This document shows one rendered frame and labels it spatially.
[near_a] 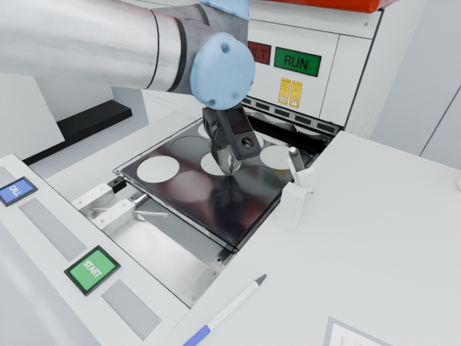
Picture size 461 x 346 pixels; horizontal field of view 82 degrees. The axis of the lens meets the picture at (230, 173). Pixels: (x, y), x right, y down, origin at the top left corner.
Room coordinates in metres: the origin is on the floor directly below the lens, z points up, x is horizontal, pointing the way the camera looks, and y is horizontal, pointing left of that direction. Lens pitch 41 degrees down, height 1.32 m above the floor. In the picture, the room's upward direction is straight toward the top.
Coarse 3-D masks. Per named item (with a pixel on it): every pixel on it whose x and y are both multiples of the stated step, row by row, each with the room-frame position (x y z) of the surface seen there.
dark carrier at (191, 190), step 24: (168, 144) 0.59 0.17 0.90; (192, 144) 0.59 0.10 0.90; (264, 144) 0.59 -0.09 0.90; (288, 144) 0.59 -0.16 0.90; (192, 168) 0.49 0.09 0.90; (240, 168) 0.49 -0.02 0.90; (264, 168) 0.49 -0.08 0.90; (168, 192) 0.41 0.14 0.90; (192, 192) 0.41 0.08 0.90; (216, 192) 0.41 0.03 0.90; (240, 192) 0.41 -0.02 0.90; (264, 192) 0.41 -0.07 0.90; (192, 216) 0.34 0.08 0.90; (216, 216) 0.34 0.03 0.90; (240, 216) 0.34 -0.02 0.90
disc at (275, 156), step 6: (264, 150) 0.57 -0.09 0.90; (270, 150) 0.57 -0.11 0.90; (276, 150) 0.57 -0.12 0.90; (282, 150) 0.57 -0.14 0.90; (288, 150) 0.57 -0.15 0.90; (264, 156) 0.54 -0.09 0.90; (270, 156) 0.54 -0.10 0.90; (276, 156) 0.54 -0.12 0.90; (282, 156) 0.54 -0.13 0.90; (288, 156) 0.54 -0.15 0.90; (264, 162) 0.52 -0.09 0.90; (270, 162) 0.52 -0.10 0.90; (276, 162) 0.52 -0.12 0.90; (282, 162) 0.52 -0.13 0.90; (276, 168) 0.49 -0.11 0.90; (282, 168) 0.49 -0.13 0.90; (288, 168) 0.49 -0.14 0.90
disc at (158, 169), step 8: (152, 160) 0.52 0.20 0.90; (160, 160) 0.52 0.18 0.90; (168, 160) 0.52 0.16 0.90; (144, 168) 0.49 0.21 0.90; (152, 168) 0.49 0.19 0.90; (160, 168) 0.49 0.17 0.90; (168, 168) 0.49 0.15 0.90; (176, 168) 0.49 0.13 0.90; (144, 176) 0.46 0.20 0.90; (152, 176) 0.46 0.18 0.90; (160, 176) 0.46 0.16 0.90; (168, 176) 0.46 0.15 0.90
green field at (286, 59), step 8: (280, 56) 0.67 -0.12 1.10; (288, 56) 0.66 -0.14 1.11; (296, 56) 0.65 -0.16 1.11; (304, 56) 0.64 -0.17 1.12; (312, 56) 0.63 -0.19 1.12; (280, 64) 0.67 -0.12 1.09; (288, 64) 0.66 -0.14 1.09; (296, 64) 0.65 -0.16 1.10; (304, 64) 0.64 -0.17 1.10; (312, 64) 0.62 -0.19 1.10; (304, 72) 0.63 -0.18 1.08; (312, 72) 0.62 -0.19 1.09
